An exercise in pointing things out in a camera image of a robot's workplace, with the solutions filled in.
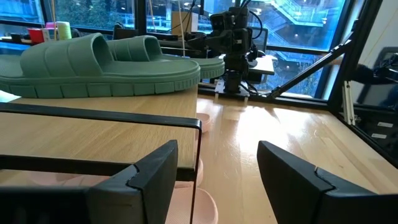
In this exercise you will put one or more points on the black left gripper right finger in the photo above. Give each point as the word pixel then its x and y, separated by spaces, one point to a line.
pixel 301 196

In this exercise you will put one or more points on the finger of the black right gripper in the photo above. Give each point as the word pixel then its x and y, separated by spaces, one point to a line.
pixel 196 42

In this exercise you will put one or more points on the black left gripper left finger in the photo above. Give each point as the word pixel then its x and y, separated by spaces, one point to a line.
pixel 146 193

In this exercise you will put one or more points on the green rubber slide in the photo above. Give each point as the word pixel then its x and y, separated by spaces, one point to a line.
pixel 205 67
pixel 93 74

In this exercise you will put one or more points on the pink rubber slide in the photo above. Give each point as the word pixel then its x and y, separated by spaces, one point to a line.
pixel 202 208
pixel 205 123

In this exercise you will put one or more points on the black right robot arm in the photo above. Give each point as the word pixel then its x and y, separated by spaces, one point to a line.
pixel 234 67

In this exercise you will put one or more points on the brown cardboard box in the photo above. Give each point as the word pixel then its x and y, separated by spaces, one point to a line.
pixel 175 23

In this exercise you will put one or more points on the small white background table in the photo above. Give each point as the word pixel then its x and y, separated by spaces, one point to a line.
pixel 264 67

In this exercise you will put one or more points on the black office chair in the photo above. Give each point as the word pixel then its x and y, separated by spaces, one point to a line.
pixel 124 30

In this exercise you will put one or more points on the small pink object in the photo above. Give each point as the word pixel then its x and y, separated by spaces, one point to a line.
pixel 50 25

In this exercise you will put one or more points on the small white box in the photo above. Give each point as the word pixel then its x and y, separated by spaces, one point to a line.
pixel 46 35

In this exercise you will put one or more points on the red cup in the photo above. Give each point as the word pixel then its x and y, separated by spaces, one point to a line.
pixel 35 35

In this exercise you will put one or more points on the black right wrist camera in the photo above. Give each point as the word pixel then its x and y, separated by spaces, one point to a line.
pixel 220 21

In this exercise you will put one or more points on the wooden shelf black metal frame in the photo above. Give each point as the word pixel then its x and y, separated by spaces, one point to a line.
pixel 93 137

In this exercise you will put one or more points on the white metal bracket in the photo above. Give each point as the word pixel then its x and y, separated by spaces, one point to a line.
pixel 349 104

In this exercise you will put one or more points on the black metal rig frame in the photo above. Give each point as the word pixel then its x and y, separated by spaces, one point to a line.
pixel 345 62

